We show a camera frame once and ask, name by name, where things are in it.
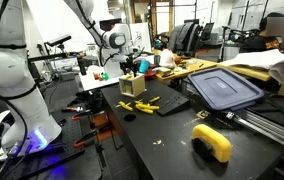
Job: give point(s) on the small green toy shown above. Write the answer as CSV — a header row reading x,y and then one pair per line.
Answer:
x,y
105,76

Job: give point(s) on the aluminium extrusion frame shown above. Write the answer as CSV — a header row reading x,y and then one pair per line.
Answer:
x,y
268,128

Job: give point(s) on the white poster board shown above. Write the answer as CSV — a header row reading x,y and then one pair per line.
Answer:
x,y
143,36

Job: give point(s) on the black stereo camera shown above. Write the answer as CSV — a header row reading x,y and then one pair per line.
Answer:
x,y
58,40

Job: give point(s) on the dark grey jacket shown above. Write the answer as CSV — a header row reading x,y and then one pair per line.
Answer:
x,y
182,36

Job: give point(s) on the yellow board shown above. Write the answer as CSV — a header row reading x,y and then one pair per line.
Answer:
x,y
248,71

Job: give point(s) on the wooden table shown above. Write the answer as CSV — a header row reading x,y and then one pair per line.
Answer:
x,y
195,66

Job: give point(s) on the white plastic bag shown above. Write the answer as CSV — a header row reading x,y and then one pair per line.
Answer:
x,y
167,58

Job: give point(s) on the dark blue cloth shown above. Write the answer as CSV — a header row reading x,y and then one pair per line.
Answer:
x,y
225,88

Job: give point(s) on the seated person in black shirt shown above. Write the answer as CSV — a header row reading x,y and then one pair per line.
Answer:
x,y
258,43

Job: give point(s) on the grey waste bin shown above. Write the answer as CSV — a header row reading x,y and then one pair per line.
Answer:
x,y
230,53

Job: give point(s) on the black office chair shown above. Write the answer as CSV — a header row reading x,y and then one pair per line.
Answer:
x,y
208,31

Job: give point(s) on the wooden cube box with holes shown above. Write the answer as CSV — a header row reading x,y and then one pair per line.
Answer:
x,y
132,87

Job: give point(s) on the white paper sheets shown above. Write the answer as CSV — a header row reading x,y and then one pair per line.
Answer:
x,y
265,60

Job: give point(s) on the white flat board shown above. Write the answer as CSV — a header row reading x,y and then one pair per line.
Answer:
x,y
92,85

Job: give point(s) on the small red toy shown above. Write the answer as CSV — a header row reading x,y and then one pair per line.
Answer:
x,y
97,76

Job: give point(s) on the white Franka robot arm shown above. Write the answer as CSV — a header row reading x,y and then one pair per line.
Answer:
x,y
15,83

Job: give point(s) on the blue plastic cup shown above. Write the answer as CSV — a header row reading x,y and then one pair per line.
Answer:
x,y
144,66

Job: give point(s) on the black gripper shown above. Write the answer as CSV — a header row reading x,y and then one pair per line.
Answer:
x,y
130,61

